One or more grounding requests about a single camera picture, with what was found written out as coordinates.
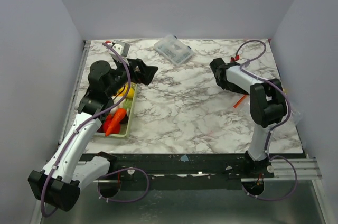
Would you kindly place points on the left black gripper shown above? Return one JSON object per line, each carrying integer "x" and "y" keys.
{"x": 147, "y": 73}

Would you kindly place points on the yellow toy squash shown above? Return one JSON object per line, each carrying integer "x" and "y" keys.
{"x": 125, "y": 90}

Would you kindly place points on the orange toy carrot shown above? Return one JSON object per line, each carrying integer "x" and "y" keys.
{"x": 117, "y": 118}

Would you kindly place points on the clear zip top bag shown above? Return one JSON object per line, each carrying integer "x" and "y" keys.
{"x": 242, "y": 108}

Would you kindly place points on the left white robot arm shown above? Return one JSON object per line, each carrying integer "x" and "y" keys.
{"x": 60, "y": 181}

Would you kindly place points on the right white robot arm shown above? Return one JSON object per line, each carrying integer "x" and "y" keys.
{"x": 267, "y": 106}

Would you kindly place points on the clear plastic parts box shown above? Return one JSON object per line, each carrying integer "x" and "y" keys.
{"x": 174, "y": 50}

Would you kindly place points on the pale green plastic basket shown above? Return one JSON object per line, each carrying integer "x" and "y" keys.
{"x": 125, "y": 123}

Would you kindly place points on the red toy tomato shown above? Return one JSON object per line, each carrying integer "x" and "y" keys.
{"x": 107, "y": 126}

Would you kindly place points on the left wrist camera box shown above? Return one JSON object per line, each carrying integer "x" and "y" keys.
{"x": 122, "y": 48}

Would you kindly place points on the black mounting base rail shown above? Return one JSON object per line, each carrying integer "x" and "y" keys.
{"x": 172, "y": 172}

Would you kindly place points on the aluminium frame rail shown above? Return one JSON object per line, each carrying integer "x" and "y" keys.
{"x": 306, "y": 169}

